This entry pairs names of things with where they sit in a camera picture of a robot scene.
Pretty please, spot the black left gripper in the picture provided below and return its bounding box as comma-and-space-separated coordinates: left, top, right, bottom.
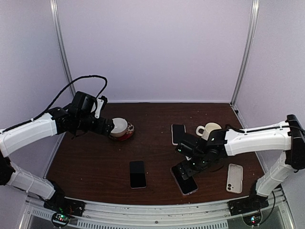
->
76, 114, 114, 136

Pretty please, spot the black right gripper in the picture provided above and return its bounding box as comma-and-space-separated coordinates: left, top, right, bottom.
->
178, 153, 211, 180

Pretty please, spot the pink phone case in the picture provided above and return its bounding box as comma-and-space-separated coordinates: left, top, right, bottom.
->
171, 124, 187, 146

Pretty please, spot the white phone case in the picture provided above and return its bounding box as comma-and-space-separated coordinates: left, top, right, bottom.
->
226, 164, 243, 194

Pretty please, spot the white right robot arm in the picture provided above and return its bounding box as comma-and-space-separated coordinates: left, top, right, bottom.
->
172, 114, 305, 211

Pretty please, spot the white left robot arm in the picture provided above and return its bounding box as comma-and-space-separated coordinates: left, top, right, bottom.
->
0, 107, 114, 212

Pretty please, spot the white ceramic bowl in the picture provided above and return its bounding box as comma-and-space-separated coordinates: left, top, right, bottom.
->
110, 117, 128, 137

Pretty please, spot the cream ceramic mug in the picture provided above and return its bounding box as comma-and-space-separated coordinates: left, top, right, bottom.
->
195, 123, 221, 141

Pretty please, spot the right circuit board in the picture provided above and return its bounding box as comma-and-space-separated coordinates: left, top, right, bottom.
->
243, 213, 262, 227

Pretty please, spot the circuit board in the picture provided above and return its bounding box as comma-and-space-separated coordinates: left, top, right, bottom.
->
51, 213, 71, 228
243, 213, 262, 227

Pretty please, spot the left circuit board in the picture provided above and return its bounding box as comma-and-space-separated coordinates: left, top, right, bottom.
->
51, 213, 71, 228

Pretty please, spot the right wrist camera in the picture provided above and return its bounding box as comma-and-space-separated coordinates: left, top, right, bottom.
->
175, 134, 203, 158

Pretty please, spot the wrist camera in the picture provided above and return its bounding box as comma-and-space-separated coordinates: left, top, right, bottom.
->
91, 95, 108, 119
175, 134, 203, 158

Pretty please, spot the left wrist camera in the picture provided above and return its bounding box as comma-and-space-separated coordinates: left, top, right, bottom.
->
91, 95, 108, 119

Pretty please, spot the aluminium front rail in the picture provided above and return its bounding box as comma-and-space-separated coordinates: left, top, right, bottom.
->
17, 191, 296, 229

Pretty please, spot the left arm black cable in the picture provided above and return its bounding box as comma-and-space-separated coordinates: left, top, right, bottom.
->
0, 75, 108, 134

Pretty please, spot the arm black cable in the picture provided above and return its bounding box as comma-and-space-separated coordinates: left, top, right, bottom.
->
0, 75, 108, 134
225, 124, 305, 146

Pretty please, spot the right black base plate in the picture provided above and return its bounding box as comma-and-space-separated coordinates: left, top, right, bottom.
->
228, 197, 269, 216

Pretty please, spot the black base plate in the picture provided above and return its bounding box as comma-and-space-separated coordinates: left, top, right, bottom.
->
43, 198, 85, 217
228, 197, 269, 216

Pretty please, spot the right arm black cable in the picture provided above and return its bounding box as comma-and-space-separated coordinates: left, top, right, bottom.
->
225, 124, 305, 146

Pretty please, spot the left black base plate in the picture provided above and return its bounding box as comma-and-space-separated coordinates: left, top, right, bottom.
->
43, 198, 85, 217

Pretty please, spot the left aluminium frame post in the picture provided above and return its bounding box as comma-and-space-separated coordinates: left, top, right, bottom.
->
50, 0, 72, 83

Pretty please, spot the aluminium frame post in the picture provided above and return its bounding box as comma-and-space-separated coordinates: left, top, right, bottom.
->
50, 0, 72, 83
230, 0, 260, 107

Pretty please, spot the right aluminium frame post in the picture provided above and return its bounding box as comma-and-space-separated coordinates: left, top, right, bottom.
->
230, 0, 260, 107

